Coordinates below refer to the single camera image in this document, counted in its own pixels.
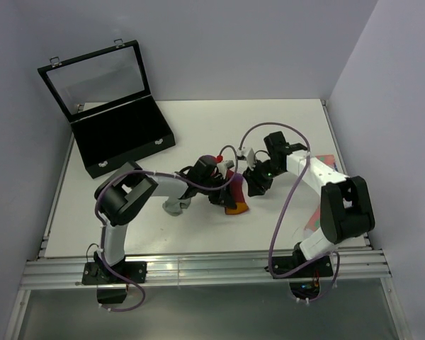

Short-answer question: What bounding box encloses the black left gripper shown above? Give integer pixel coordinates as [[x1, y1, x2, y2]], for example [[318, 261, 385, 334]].
[[198, 176, 236, 210]]

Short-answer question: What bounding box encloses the grey-green ankle sock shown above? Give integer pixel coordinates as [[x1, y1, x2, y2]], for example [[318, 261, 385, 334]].
[[162, 198, 191, 216]]

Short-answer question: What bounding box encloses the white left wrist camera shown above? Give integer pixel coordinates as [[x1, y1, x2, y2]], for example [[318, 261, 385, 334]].
[[217, 159, 234, 172]]

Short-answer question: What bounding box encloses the pink patterned sock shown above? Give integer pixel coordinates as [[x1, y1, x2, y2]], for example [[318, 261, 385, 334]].
[[302, 154, 339, 242]]

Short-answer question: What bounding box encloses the black display case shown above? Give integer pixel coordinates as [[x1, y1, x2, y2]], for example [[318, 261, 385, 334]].
[[38, 40, 176, 179]]

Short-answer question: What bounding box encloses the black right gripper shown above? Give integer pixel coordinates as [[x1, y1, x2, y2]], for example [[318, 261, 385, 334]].
[[242, 159, 284, 198]]

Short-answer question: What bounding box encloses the maroon sock with orange cuff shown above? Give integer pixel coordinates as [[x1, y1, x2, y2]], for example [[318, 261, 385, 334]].
[[224, 169, 249, 215]]

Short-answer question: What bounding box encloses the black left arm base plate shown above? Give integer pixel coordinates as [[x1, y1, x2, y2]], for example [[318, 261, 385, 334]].
[[81, 261, 147, 285]]

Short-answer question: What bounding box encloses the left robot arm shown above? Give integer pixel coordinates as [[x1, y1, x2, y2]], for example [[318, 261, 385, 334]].
[[94, 155, 243, 283]]

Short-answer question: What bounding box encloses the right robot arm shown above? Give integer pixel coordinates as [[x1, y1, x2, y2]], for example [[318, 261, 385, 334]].
[[239, 132, 375, 276]]

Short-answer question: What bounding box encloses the aluminium frame rail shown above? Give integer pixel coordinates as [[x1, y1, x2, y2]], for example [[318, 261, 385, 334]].
[[19, 249, 392, 290]]

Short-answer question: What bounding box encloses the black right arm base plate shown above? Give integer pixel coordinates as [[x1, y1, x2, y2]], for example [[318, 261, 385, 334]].
[[271, 256, 334, 278]]

